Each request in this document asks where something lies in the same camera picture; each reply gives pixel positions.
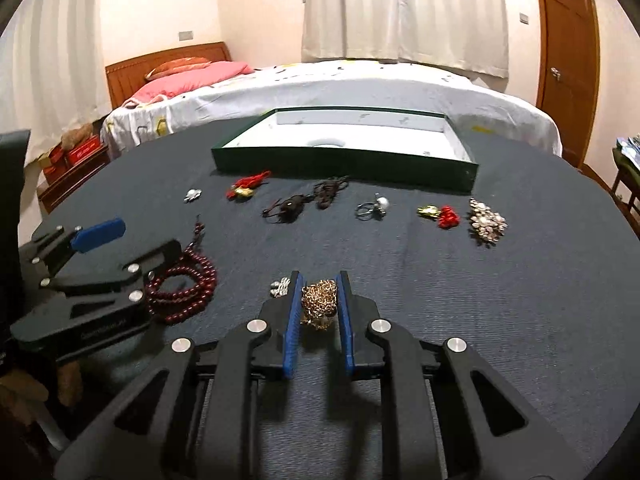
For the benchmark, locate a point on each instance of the red knot gold charm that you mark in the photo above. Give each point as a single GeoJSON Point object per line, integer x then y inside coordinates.
{"type": "Point", "coordinates": [445, 217]}

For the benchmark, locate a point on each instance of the patterned orange pillow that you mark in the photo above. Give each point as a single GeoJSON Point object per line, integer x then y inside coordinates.
{"type": "Point", "coordinates": [177, 66]}

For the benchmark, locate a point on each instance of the white curtain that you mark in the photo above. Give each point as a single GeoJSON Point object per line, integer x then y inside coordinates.
{"type": "Point", "coordinates": [400, 10]}

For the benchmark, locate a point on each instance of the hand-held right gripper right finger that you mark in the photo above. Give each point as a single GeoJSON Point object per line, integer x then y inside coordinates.
{"type": "Point", "coordinates": [345, 320]}

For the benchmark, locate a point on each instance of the pink pillow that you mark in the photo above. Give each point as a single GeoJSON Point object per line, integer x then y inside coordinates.
{"type": "Point", "coordinates": [200, 77]}

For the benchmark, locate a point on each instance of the wall switch plate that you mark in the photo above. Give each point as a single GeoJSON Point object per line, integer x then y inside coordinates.
{"type": "Point", "coordinates": [523, 18]}

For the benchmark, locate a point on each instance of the small silver brooch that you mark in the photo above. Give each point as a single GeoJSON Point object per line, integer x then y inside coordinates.
{"type": "Point", "coordinates": [191, 195]}

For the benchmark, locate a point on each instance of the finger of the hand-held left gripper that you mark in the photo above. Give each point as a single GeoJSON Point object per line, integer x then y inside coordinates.
{"type": "Point", "coordinates": [97, 234]}
{"type": "Point", "coordinates": [115, 277]}

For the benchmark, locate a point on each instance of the wooden chair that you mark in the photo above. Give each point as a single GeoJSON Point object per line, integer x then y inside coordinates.
{"type": "Point", "coordinates": [627, 180]}

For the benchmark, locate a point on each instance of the wooden headboard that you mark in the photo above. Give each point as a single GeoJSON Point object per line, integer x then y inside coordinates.
{"type": "Point", "coordinates": [130, 75]}

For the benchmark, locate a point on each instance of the wooden door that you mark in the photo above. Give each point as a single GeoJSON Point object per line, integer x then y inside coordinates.
{"type": "Point", "coordinates": [567, 60]}

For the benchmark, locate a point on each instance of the wooden nightstand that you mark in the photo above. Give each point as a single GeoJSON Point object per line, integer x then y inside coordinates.
{"type": "Point", "coordinates": [70, 185]}

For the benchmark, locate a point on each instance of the bed with white sheet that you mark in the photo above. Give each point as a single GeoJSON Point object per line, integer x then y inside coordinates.
{"type": "Point", "coordinates": [400, 90]}

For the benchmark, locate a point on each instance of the red box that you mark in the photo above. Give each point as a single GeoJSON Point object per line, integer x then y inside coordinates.
{"type": "Point", "coordinates": [85, 150]}

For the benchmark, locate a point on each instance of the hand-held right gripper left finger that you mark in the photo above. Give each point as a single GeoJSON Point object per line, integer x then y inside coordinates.
{"type": "Point", "coordinates": [294, 320]}

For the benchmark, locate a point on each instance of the red tassel gold charm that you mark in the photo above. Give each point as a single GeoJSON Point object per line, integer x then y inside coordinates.
{"type": "Point", "coordinates": [244, 191]}

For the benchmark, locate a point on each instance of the small silver crystal piece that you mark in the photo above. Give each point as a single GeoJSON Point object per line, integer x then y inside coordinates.
{"type": "Point", "coordinates": [280, 286]}

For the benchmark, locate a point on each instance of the black chair back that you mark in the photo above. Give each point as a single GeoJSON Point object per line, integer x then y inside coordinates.
{"type": "Point", "coordinates": [12, 195]}

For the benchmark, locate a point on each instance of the wall socket plate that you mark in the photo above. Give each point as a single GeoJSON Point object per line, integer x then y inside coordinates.
{"type": "Point", "coordinates": [186, 35]}

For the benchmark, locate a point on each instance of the green jewelry box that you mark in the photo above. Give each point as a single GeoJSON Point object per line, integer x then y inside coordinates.
{"type": "Point", "coordinates": [350, 166]}

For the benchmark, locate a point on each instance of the person's left hand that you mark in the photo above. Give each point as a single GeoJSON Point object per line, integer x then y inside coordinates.
{"type": "Point", "coordinates": [70, 380]}

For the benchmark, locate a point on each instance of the pearl flower brooch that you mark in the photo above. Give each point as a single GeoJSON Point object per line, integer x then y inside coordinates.
{"type": "Point", "coordinates": [486, 222]}

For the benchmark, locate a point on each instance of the brown plush toy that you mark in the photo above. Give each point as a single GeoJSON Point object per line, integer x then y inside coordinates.
{"type": "Point", "coordinates": [75, 135]}

